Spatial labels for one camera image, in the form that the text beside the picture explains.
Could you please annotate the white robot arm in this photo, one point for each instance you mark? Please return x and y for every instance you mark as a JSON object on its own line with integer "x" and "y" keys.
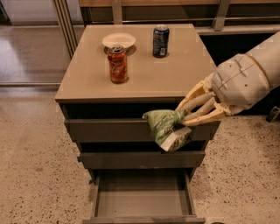
{"x": 267, "y": 56}

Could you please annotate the bottom grey open drawer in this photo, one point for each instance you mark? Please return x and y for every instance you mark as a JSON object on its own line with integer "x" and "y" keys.
{"x": 160, "y": 196}

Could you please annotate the orange soda can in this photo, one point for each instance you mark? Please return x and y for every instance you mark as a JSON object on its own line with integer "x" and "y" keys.
{"x": 117, "y": 61}

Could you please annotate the middle grey drawer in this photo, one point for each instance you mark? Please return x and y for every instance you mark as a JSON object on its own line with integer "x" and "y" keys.
{"x": 141, "y": 160}

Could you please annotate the white paper bowl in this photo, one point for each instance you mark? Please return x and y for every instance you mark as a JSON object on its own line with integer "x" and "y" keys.
{"x": 119, "y": 38}

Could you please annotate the top grey drawer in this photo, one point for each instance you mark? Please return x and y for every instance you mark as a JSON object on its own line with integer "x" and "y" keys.
{"x": 109, "y": 130}

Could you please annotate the blue soda can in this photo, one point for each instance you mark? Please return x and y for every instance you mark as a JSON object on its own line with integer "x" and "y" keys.
{"x": 160, "y": 40}

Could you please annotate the green jalapeno chip bag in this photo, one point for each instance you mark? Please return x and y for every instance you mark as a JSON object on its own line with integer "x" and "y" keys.
{"x": 167, "y": 130}

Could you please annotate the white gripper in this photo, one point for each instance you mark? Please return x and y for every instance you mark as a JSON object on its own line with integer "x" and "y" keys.
{"x": 241, "y": 82}

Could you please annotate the grey drawer cabinet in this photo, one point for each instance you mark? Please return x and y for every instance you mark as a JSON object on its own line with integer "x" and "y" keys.
{"x": 87, "y": 92}

